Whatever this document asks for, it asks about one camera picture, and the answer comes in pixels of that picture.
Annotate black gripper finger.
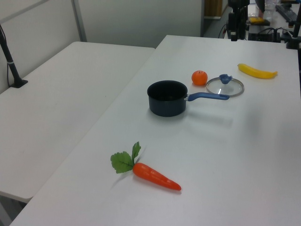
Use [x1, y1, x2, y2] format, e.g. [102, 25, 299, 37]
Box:
[227, 13, 238, 42]
[238, 13, 248, 40]

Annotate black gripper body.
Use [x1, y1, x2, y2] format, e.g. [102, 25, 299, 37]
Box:
[228, 0, 250, 15]

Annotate glass lid with blue knob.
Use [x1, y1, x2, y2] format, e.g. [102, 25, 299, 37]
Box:
[206, 73, 245, 97]

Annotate black electronics box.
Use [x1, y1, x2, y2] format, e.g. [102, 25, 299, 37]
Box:
[248, 27, 282, 43]

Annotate brown wooden board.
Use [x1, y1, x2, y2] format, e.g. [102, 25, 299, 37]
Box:
[204, 0, 223, 18]

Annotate black keyboard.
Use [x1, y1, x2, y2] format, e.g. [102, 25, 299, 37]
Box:
[275, 4, 298, 23]

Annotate yellow toy banana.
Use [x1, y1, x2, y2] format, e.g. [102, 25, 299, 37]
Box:
[237, 63, 278, 80]

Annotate black stand with wide foot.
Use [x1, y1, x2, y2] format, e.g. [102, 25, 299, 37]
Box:
[285, 20, 301, 50]

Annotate orange toy tangerine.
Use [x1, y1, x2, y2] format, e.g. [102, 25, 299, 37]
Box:
[191, 70, 208, 86]

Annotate orange toy carrot with leaves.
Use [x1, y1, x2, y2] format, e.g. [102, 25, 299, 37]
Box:
[110, 141, 182, 192]

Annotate dark pot with blue handle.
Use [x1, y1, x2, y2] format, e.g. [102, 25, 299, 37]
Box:
[147, 80, 230, 117]

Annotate black camera stand with clamp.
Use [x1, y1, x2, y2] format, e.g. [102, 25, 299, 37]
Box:
[0, 23, 29, 89]

